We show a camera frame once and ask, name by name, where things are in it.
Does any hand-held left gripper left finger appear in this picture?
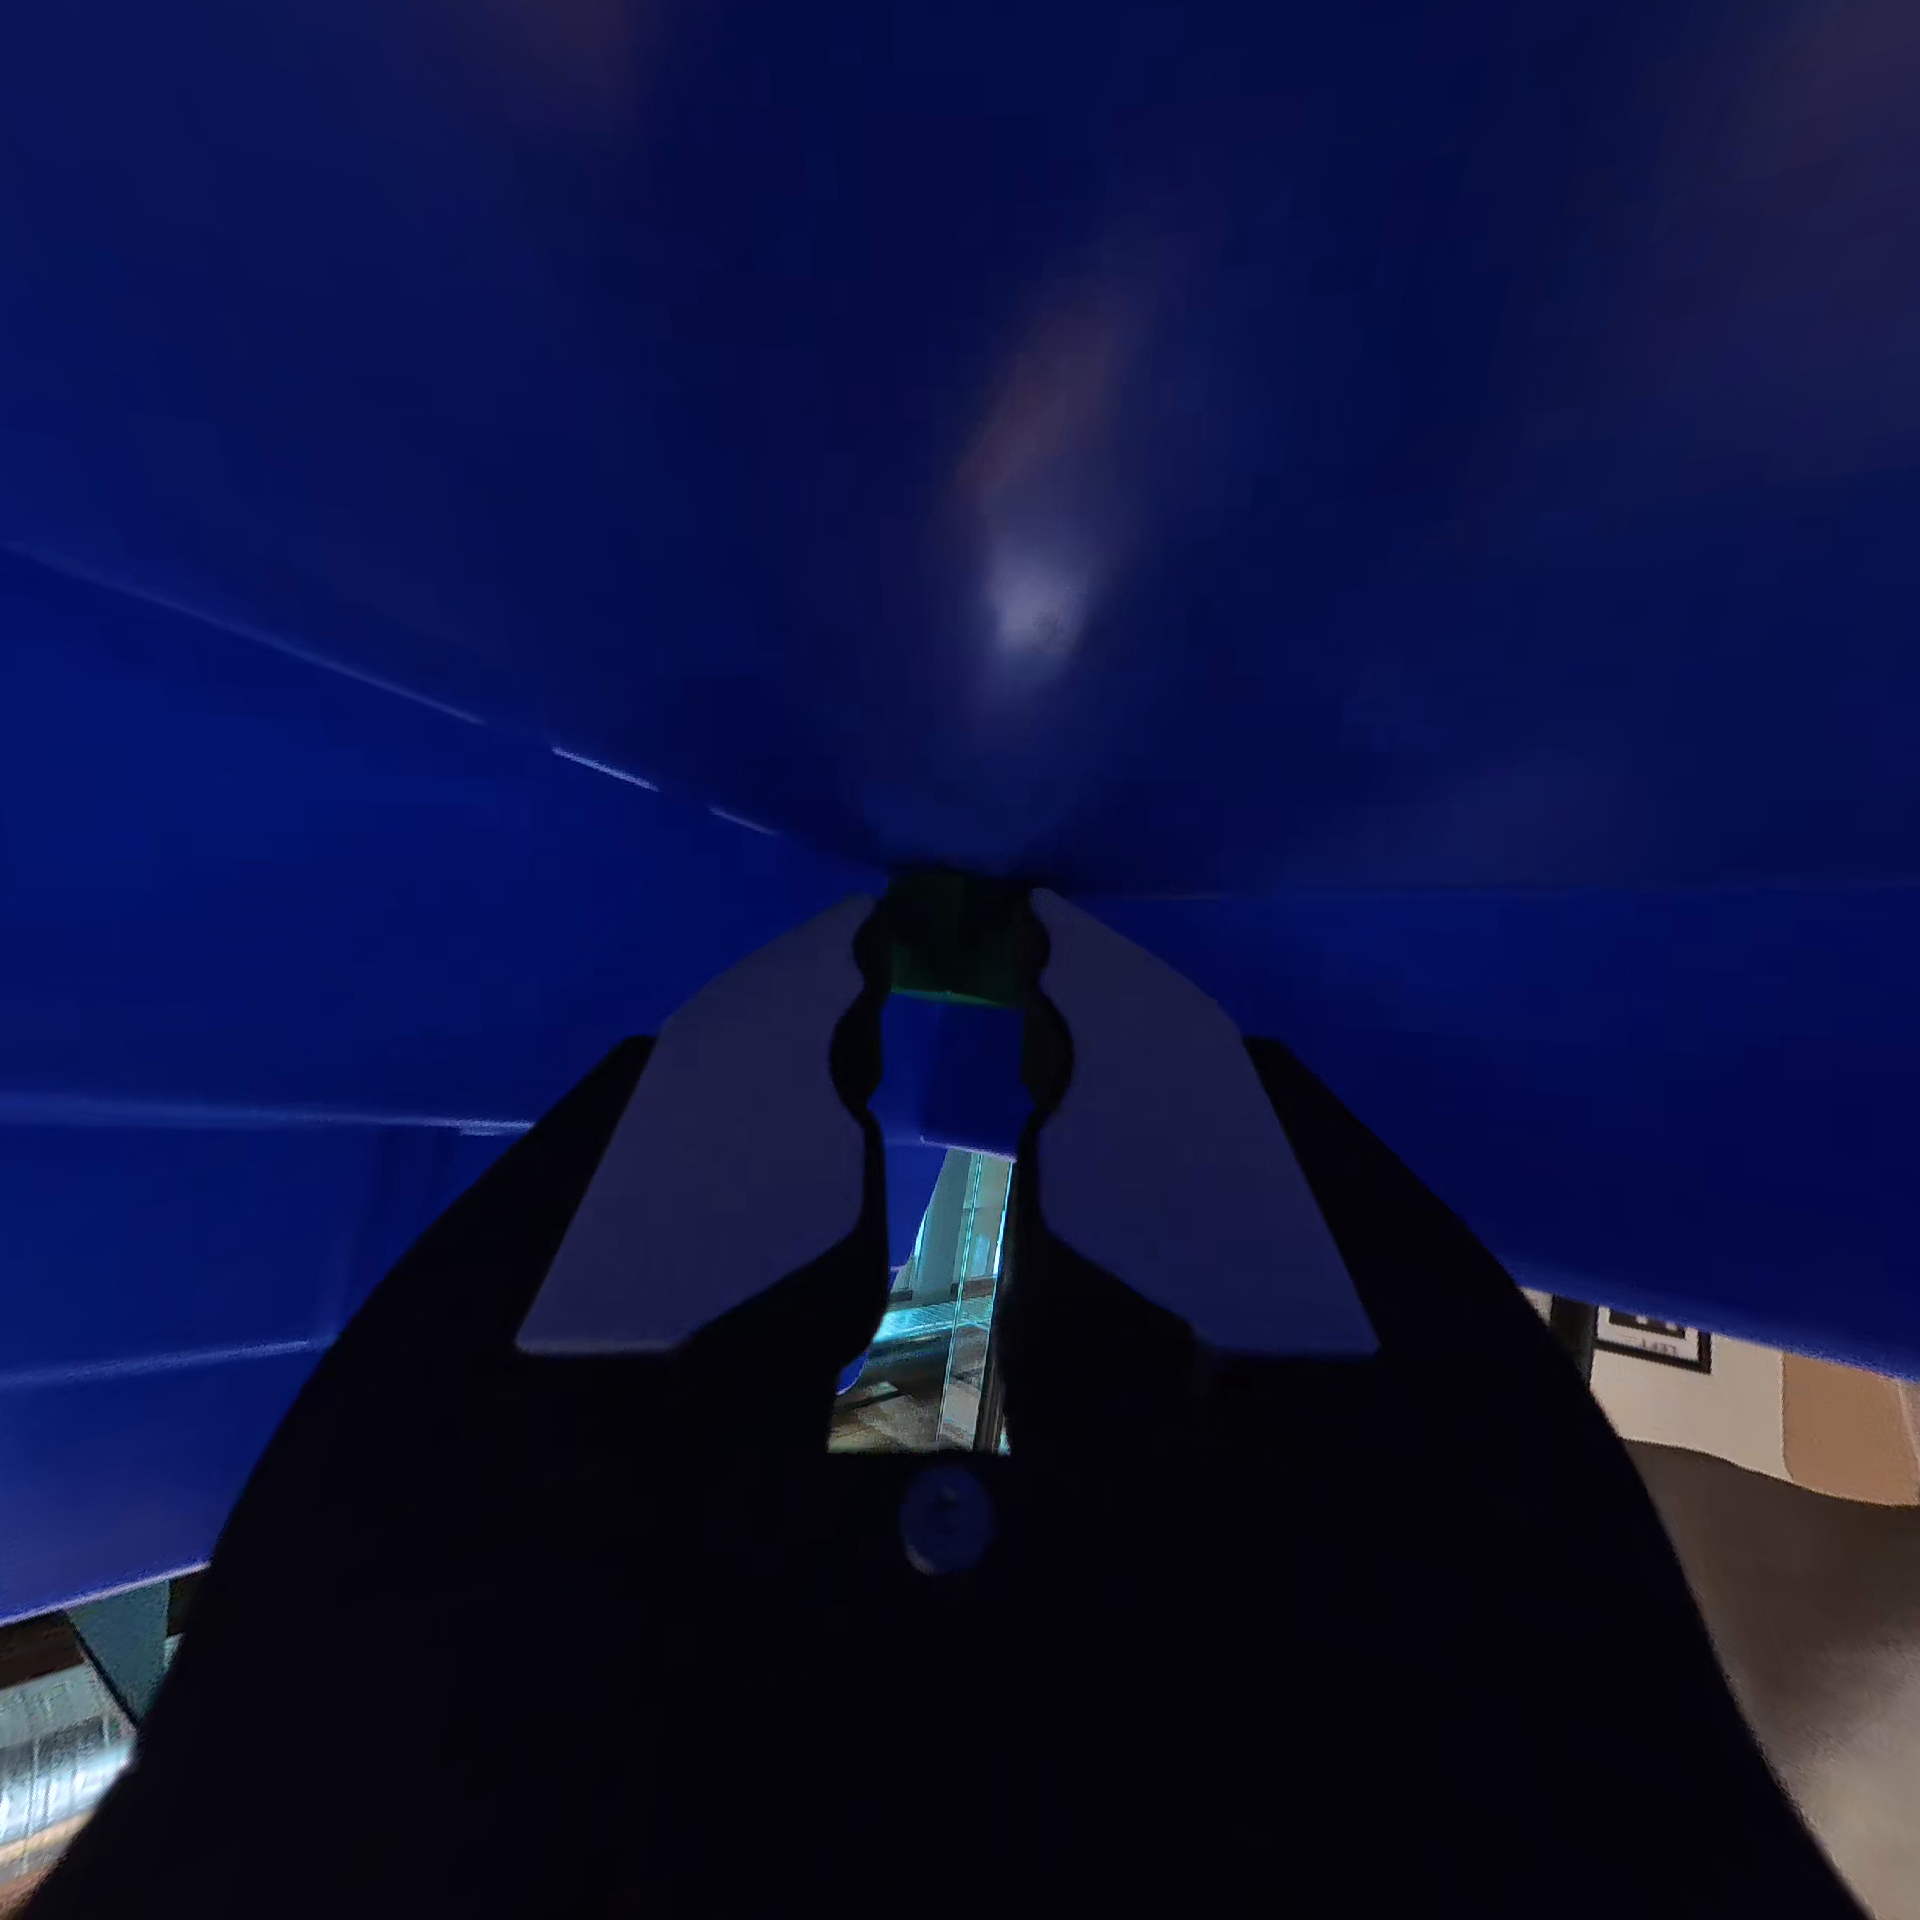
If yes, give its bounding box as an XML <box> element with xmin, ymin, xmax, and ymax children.
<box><xmin>515</xmin><ymin>891</ymin><xmax>893</xmax><ymax>1450</ymax></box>

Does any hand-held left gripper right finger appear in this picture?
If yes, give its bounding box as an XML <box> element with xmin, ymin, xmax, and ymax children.
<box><xmin>1009</xmin><ymin>888</ymin><xmax>1383</xmax><ymax>1450</ymax></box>

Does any blue plastic bin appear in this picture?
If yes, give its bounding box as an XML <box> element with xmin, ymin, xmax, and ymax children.
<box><xmin>0</xmin><ymin>0</ymin><xmax>1920</xmax><ymax>1633</ymax></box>

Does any green wooden cube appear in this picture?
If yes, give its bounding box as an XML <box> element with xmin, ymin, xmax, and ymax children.
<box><xmin>883</xmin><ymin>878</ymin><xmax>1037</xmax><ymax>1003</ymax></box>

